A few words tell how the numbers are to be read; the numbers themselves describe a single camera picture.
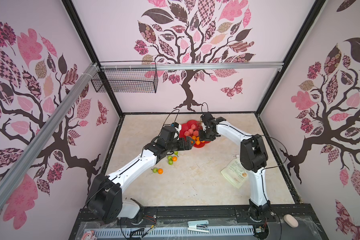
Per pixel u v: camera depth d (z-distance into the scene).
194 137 1.03
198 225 0.70
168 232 0.70
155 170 0.88
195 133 1.03
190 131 1.04
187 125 1.07
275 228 0.71
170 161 0.92
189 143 0.71
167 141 0.62
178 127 0.74
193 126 1.07
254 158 0.55
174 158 0.92
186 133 1.03
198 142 1.00
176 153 0.97
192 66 0.92
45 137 0.54
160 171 0.88
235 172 0.88
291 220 0.71
